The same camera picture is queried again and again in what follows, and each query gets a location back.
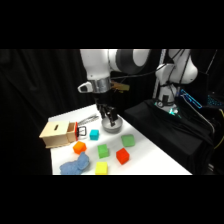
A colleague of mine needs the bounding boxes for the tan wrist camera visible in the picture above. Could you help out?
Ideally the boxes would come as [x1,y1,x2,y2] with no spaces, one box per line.
[111,81,131,94]

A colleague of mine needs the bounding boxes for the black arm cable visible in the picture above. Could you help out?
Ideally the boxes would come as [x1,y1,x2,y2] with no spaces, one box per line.
[111,63,174,82]

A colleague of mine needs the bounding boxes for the wooden box with slot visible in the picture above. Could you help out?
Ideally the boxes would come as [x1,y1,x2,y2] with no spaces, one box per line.
[38,121,77,149]

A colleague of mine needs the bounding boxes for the blue cube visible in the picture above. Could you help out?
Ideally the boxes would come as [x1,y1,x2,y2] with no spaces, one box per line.
[89,129,100,141]

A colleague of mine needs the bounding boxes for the yellow cube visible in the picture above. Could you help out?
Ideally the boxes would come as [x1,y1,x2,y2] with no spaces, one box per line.
[94,161,109,176]

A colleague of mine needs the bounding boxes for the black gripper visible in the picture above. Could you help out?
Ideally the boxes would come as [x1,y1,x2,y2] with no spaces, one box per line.
[93,90,119,127]

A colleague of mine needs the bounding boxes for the pale green flat block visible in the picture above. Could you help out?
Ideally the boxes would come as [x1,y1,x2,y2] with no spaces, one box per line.
[120,134,136,148]

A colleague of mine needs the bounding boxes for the red cube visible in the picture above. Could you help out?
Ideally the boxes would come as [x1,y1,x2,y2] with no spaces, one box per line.
[115,147,130,166]

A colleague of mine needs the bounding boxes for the bright green cube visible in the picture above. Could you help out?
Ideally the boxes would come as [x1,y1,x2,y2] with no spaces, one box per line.
[97,144,110,159]

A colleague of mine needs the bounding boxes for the yellow cable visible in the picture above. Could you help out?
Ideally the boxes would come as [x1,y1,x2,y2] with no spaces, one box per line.
[212,109,224,152]

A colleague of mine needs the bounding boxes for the orange cube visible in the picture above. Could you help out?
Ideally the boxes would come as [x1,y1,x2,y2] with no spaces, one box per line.
[72,140,88,155]

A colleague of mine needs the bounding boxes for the blue cloth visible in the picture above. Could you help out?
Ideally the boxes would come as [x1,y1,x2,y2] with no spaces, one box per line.
[59,151,91,176]

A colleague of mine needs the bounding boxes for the black curtain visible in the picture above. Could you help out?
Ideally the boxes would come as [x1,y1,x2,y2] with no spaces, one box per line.
[0,49,224,176]

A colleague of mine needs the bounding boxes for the blue lit device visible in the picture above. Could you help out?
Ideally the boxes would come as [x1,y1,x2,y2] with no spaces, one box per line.
[179,88,204,110]

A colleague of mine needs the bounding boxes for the grey bowl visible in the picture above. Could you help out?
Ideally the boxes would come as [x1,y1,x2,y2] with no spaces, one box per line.
[101,117,124,134]

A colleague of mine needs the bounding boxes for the black covered robot stand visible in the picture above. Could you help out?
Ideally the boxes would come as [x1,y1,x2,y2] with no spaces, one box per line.
[119,99,215,175]

